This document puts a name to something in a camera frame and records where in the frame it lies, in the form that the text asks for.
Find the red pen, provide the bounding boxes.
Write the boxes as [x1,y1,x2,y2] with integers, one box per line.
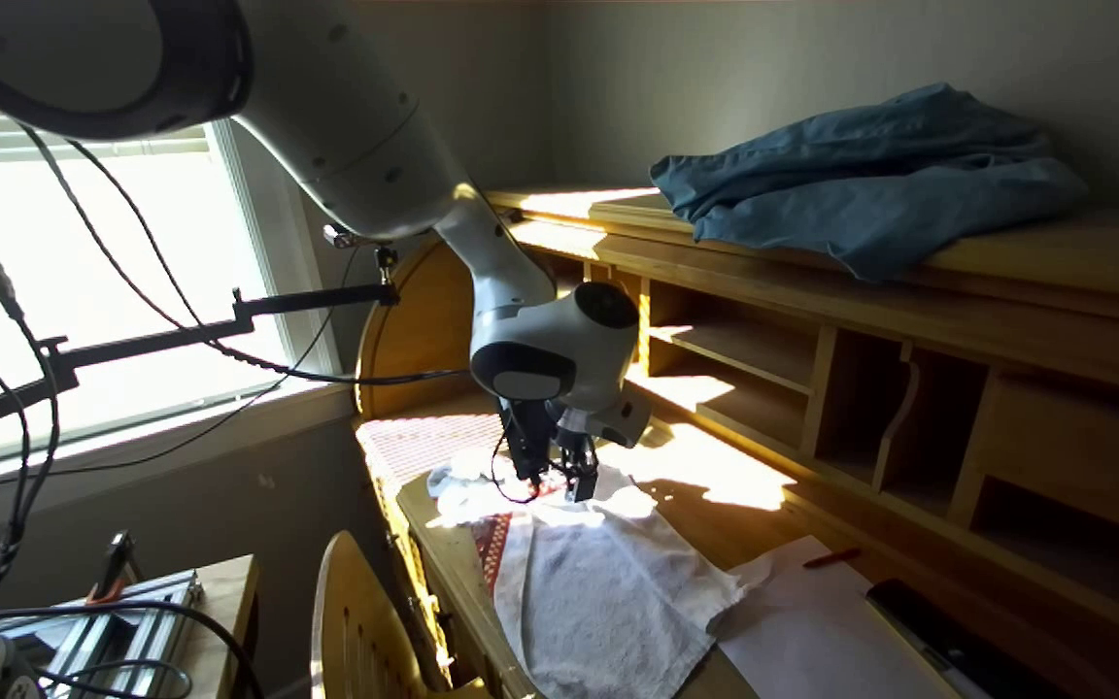
[802,545,867,574]

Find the black looped cable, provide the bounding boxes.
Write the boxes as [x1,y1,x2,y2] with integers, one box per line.
[0,599,269,699]

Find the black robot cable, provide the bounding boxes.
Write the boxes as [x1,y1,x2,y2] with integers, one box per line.
[12,115,476,389]

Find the wooden side table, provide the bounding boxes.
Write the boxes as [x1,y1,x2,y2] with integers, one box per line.
[0,552,262,699]

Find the silver metal rail device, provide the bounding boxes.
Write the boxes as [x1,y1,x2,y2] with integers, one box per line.
[0,574,206,699]

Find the red handled tool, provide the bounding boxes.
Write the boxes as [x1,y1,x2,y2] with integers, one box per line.
[81,525,144,614]

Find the wooden desk with hutch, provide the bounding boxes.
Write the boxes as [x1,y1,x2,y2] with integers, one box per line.
[349,181,1119,699]

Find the blue crumpled cloth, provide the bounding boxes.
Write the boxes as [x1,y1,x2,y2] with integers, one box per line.
[648,81,1094,286]

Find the wooden chair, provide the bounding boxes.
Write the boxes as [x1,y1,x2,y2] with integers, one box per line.
[307,525,495,699]

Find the white and red towel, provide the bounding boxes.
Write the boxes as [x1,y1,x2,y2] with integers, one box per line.
[423,459,749,699]

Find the bright window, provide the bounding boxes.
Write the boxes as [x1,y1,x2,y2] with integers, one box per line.
[0,111,340,484]

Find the white paper sheet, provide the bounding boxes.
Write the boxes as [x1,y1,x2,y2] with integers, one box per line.
[711,534,963,699]

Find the black flat remote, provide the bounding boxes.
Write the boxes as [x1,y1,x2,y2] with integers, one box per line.
[867,574,1069,699]

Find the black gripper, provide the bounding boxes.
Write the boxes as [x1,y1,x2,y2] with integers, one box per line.
[495,393,607,504]

